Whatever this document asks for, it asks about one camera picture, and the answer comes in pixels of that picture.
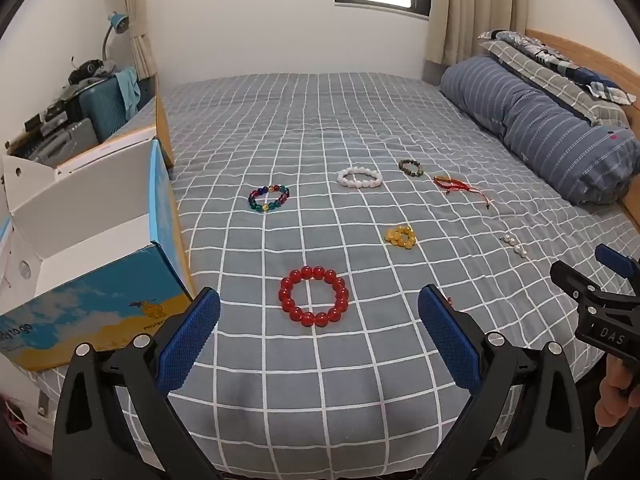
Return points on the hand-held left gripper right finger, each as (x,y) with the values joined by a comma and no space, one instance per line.
(450,345)

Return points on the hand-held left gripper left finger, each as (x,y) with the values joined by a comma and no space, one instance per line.
(187,345)

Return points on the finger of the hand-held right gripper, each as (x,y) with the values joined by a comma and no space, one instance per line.
(617,260)
(572,277)

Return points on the blue and yellow cardboard box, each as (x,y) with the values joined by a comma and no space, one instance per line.
(100,310)

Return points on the person's right hand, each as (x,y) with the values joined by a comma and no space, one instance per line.
(615,400)

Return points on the blue striped duvet roll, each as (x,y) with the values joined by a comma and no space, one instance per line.
(550,130)

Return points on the wooden bed side board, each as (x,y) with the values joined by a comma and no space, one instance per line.
(167,140)

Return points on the grey checked pillow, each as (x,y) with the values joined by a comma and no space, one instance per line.
(540,67)

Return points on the patterned blue white pillow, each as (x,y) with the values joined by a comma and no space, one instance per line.
(560,57)

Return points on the grey suitcase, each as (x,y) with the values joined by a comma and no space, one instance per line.
(65,140)

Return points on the grey checked bed sheet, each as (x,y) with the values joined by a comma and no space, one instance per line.
(300,125)

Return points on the teal suitcase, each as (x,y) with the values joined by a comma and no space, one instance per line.
(105,110)

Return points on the teal cloth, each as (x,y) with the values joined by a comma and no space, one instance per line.
(127,90)

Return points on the beige curtain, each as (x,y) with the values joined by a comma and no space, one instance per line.
(465,10)
(142,50)

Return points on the dark bag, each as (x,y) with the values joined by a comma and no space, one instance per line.
(90,70)

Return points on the blue desk lamp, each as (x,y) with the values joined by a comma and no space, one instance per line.
(119,21)

